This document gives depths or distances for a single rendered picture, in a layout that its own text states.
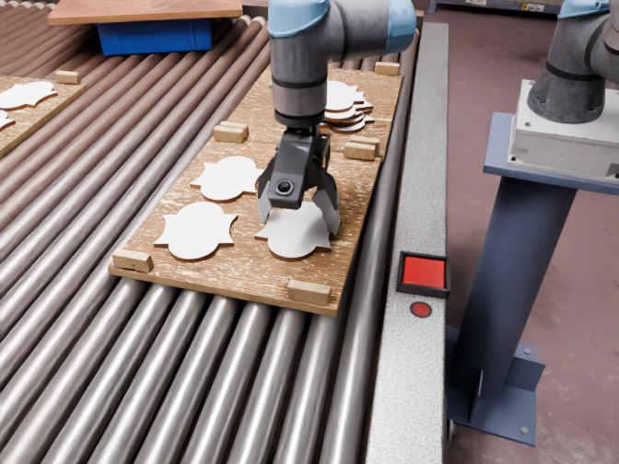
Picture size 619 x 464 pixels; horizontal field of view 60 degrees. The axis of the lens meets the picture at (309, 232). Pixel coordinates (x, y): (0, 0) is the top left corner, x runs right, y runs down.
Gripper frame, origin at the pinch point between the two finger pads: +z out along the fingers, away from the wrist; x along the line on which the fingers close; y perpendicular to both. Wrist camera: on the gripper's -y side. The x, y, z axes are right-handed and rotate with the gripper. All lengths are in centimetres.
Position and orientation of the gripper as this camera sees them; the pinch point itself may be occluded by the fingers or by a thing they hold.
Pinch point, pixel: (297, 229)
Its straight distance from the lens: 84.7
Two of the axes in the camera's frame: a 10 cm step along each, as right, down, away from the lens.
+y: 2.4, -6.1, 7.6
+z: 0.0, 7.8, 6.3
